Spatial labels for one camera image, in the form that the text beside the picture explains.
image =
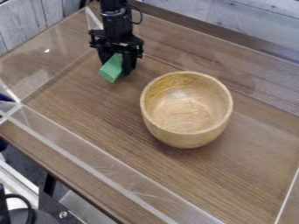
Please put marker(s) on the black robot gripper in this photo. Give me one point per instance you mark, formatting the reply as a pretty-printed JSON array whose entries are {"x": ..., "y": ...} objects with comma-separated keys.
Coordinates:
[{"x": 115, "y": 38}]

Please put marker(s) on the green rectangular block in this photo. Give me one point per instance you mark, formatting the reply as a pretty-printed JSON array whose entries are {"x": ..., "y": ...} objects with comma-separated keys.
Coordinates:
[{"x": 111, "y": 70}]

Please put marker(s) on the light brown wooden bowl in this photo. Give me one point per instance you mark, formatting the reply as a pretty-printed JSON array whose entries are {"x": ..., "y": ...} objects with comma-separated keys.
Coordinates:
[{"x": 186, "y": 108}]

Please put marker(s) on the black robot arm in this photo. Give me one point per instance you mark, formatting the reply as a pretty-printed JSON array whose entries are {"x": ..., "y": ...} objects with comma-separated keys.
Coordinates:
[{"x": 115, "y": 5}]

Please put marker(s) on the blue object at left edge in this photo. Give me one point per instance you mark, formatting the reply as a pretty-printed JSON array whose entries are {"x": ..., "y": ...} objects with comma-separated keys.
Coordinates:
[{"x": 6, "y": 98}]

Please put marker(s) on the black table leg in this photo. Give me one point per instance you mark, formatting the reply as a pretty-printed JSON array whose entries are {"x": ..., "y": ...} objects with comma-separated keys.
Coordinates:
[{"x": 50, "y": 184}]

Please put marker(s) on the clear acrylic tray enclosure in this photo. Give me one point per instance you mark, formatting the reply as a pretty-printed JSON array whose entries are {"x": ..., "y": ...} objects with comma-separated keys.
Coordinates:
[{"x": 78, "y": 125}]

